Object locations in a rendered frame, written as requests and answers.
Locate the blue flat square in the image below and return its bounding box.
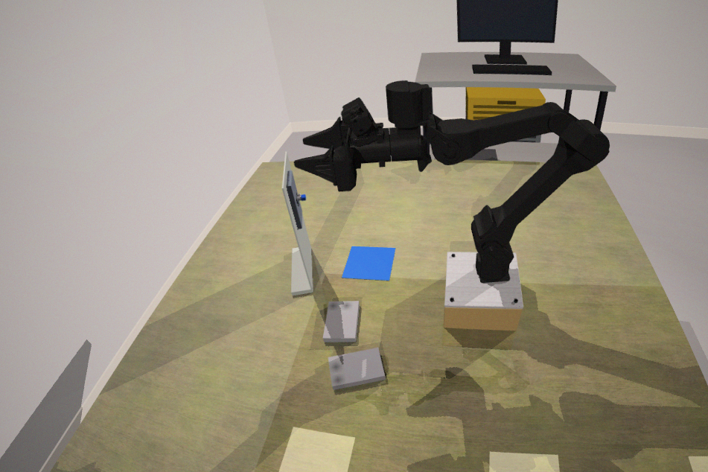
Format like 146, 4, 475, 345
342, 246, 395, 281

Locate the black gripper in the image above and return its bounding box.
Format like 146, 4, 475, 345
294, 116, 391, 191

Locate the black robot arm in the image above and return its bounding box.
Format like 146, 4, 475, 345
341, 80, 610, 283

